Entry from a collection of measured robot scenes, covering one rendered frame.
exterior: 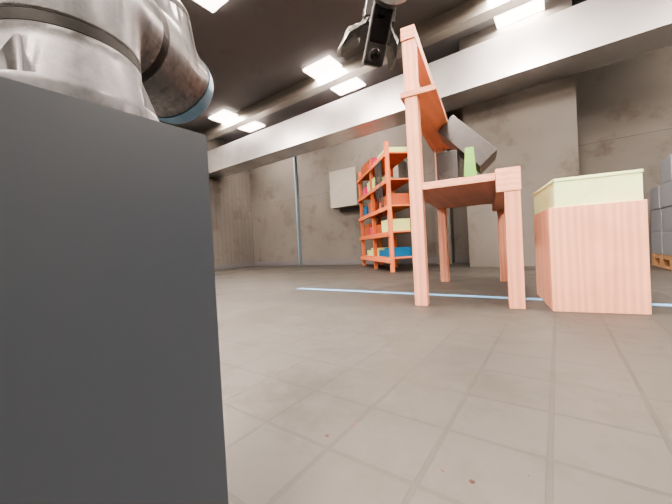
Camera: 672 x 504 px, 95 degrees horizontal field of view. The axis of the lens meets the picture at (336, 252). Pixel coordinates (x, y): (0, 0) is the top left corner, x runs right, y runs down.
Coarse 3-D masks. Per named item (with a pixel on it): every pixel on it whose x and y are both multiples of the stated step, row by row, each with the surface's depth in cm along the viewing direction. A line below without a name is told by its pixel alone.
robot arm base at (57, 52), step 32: (0, 32) 30; (32, 32) 31; (64, 32) 32; (96, 32) 34; (0, 64) 29; (32, 64) 30; (64, 64) 31; (96, 64) 33; (128, 64) 37; (96, 96) 32; (128, 96) 35
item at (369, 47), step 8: (376, 8) 66; (384, 8) 66; (376, 16) 67; (384, 16) 67; (392, 16) 67; (376, 24) 67; (384, 24) 67; (368, 32) 68; (376, 32) 68; (384, 32) 68; (368, 40) 68; (376, 40) 68; (384, 40) 68; (368, 48) 69; (376, 48) 69; (384, 48) 69; (368, 56) 69; (376, 56) 69; (384, 56) 70; (368, 64) 70; (376, 64) 70
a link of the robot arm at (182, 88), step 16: (160, 0) 50; (176, 0) 53; (176, 16) 52; (176, 32) 50; (192, 32) 58; (176, 48) 49; (192, 48) 55; (176, 64) 50; (192, 64) 54; (160, 80) 49; (176, 80) 51; (192, 80) 55; (208, 80) 60; (160, 96) 52; (176, 96) 54; (192, 96) 57; (208, 96) 61; (160, 112) 56; (176, 112) 57; (192, 112) 60
